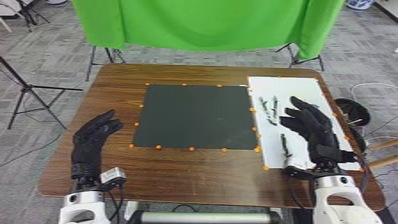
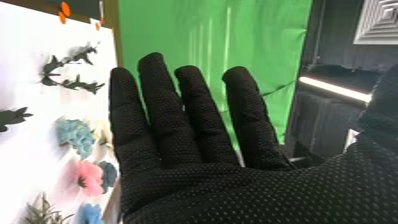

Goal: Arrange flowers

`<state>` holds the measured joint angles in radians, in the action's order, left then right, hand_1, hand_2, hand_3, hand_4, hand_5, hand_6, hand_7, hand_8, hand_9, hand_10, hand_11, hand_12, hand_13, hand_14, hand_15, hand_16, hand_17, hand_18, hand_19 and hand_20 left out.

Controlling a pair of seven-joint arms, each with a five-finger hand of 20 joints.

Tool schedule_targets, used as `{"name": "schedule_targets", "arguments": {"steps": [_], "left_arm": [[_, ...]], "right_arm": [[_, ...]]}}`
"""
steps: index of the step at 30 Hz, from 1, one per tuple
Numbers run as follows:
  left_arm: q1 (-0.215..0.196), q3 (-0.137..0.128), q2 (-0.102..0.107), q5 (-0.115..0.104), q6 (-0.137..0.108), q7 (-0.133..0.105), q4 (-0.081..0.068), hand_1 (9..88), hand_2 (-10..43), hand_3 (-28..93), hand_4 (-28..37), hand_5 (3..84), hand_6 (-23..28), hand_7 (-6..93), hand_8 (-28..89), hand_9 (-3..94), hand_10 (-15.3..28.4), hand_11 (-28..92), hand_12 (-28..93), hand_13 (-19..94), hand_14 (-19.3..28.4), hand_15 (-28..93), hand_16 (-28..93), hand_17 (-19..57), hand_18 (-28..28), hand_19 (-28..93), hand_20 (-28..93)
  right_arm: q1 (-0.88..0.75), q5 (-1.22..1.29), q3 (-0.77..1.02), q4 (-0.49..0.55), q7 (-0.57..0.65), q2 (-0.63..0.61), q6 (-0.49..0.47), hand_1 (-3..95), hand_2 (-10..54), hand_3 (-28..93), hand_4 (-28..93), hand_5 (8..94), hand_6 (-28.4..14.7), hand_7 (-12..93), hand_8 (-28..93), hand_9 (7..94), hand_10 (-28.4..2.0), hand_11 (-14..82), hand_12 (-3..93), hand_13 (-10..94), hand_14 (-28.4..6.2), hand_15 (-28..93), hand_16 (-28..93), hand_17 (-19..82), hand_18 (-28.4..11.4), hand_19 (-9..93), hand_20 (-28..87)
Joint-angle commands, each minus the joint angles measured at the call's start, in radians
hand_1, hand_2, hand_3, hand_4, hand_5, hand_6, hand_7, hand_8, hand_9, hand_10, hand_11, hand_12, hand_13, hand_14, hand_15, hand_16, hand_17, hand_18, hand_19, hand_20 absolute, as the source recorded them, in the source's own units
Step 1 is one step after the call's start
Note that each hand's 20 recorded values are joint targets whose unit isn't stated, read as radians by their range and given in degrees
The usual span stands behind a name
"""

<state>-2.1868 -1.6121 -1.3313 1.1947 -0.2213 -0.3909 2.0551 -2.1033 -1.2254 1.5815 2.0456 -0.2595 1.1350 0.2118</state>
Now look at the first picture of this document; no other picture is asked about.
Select pale grey bar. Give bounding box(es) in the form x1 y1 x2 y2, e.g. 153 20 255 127
127 210 285 224

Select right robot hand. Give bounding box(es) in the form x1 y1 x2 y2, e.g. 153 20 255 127
279 95 343 150

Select white cable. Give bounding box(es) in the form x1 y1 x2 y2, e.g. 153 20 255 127
351 82 398 112

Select green sprig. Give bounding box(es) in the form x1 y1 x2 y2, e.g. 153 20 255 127
271 95 281 118
279 133 295 160

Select blue and white vase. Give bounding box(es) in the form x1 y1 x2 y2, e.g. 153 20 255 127
345 0 377 12

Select black tripod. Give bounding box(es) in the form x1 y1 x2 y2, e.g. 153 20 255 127
0 56 86 131

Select wooden chair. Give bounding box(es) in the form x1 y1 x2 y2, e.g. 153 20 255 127
366 137 398 170

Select black round bin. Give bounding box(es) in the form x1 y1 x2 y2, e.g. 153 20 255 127
335 97 374 127

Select white sheet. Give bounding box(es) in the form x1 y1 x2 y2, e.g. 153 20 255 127
246 76 365 172

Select black cloth stand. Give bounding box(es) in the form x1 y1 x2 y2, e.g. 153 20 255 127
84 45 128 83
274 42 327 73

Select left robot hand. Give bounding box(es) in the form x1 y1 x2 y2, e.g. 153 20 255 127
70 109 125 180

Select dark mat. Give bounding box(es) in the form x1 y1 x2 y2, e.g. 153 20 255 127
132 83 262 151

